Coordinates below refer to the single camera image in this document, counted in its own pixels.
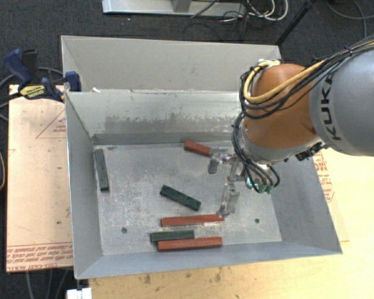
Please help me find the grey metal bin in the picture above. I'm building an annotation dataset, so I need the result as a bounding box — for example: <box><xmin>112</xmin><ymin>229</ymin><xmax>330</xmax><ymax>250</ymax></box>
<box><xmin>60</xmin><ymin>35</ymin><xmax>343</xmax><ymax>280</ymax></box>

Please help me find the dark green flat block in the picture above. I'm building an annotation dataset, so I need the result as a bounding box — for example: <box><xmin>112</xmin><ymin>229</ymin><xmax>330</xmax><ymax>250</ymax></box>
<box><xmin>159</xmin><ymin>184</ymin><xmax>203</xmax><ymax>212</ymax></box>
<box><xmin>149</xmin><ymin>229</ymin><xmax>196</xmax><ymax>244</ymax></box>
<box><xmin>93</xmin><ymin>148</ymin><xmax>110</xmax><ymax>192</ymax></box>

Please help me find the red-brown flat block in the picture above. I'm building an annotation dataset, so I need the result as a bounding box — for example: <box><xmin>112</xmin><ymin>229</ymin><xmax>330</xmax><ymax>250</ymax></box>
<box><xmin>156</xmin><ymin>236</ymin><xmax>224</xmax><ymax>252</ymax></box>
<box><xmin>183</xmin><ymin>140</ymin><xmax>214</xmax><ymax>159</ymax></box>
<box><xmin>160</xmin><ymin>214</ymin><xmax>226</xmax><ymax>228</ymax></box>

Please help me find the brown cardboard board red print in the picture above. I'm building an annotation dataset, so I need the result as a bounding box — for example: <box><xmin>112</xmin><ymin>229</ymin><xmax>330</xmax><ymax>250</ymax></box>
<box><xmin>6</xmin><ymin>83</ymin><xmax>351</xmax><ymax>273</ymax></box>

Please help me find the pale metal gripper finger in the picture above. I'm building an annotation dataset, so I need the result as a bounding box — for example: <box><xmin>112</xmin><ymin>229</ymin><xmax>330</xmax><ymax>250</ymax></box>
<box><xmin>216</xmin><ymin>183</ymin><xmax>240</xmax><ymax>219</ymax></box>
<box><xmin>208</xmin><ymin>148</ymin><xmax>235</xmax><ymax>175</ymax></box>

